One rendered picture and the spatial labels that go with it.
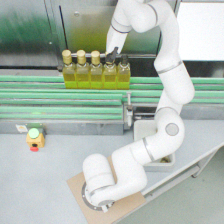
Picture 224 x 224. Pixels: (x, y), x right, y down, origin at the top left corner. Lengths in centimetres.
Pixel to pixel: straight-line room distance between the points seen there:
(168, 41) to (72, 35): 47
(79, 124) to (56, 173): 24
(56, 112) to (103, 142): 28
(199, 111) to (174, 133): 54
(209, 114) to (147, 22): 73
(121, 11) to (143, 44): 38
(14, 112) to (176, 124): 73
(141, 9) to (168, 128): 37
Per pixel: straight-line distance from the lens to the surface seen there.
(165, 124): 93
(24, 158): 142
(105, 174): 99
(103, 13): 119
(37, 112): 131
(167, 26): 98
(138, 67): 148
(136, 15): 90
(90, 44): 131
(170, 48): 94
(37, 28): 133
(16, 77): 140
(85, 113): 127
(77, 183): 131
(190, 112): 144
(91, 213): 127
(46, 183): 136
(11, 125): 141
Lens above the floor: 201
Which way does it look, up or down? 59 degrees down
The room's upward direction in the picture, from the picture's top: straight up
